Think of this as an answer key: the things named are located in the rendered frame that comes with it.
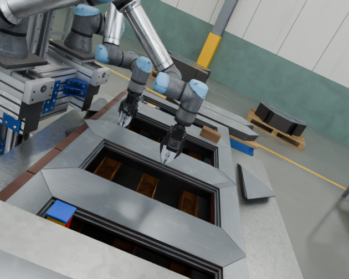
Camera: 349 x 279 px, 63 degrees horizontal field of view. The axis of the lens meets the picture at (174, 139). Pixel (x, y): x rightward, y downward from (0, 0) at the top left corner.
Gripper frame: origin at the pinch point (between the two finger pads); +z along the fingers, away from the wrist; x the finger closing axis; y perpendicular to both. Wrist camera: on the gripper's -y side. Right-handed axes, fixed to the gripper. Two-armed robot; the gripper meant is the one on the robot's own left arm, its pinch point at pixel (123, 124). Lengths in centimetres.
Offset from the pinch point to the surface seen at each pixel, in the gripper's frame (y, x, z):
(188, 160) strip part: 6.0, 36.4, 0.6
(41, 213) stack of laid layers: 70, -2, 2
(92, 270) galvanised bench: 97, 18, -20
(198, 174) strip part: 15.3, 42.5, 0.6
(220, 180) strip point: 12, 54, 1
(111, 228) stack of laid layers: 64, 17, 3
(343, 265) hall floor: -88, 227, 86
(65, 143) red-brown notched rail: 31.5, -14.6, 2.8
